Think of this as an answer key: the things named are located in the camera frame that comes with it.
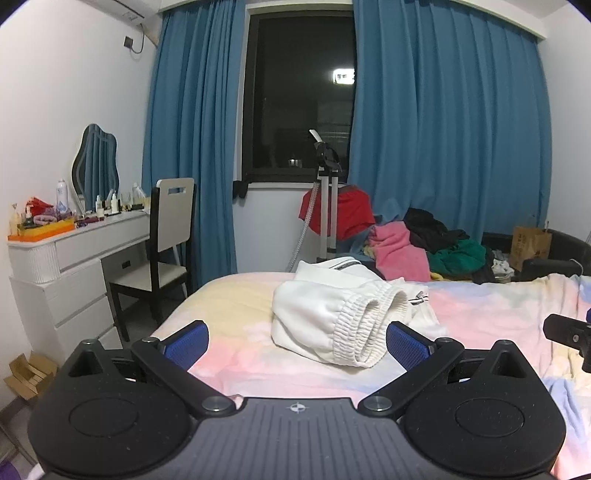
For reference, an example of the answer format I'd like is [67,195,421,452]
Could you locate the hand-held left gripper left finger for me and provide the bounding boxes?
[65,320,237,420]

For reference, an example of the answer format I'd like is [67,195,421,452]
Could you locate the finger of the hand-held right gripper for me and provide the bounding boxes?
[543,313,591,357]

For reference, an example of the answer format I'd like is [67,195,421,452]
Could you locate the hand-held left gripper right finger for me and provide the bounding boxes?
[358,321,533,419]

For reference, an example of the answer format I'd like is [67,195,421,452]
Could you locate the white pants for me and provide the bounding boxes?
[270,259,448,368]

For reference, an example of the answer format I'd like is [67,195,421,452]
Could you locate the pastel tie-dye bed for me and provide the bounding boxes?
[150,270,591,480]

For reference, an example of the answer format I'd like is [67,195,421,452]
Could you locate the white patterned cloth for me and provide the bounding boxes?
[491,258,515,284]

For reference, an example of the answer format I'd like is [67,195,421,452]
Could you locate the brown cardboard box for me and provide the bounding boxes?
[510,226,553,273]

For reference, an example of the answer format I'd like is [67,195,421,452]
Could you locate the pink garment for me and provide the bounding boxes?
[367,222,433,282]

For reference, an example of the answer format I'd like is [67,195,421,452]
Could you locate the green garment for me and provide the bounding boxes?
[429,237,488,280]

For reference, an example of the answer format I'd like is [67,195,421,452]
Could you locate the black garment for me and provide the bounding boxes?
[404,208,470,254]

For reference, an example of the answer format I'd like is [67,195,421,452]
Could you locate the white vanity desk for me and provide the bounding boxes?
[7,210,153,370]

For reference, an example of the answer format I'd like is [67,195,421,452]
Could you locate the black and cream chair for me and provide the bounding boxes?
[108,178,197,343]

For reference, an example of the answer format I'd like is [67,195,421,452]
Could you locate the red garment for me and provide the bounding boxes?
[298,185,377,241]

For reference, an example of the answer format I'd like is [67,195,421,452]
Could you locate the garment steamer stand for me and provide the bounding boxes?
[284,129,345,273]

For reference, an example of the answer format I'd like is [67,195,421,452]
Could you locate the orange tray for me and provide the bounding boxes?
[7,219,76,242]

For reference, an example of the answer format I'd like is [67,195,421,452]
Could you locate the red bag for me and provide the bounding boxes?
[25,196,59,217]

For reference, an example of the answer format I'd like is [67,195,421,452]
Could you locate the wavy vanity mirror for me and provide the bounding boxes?
[70,123,121,209]

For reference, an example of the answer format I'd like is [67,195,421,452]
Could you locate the blue curtain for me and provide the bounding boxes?
[141,0,247,292]
[346,0,555,241]

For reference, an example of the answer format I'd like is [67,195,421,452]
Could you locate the dark window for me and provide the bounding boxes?
[241,11,358,184]

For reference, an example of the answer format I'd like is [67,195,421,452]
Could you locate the white air conditioner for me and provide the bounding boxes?
[81,0,162,45]

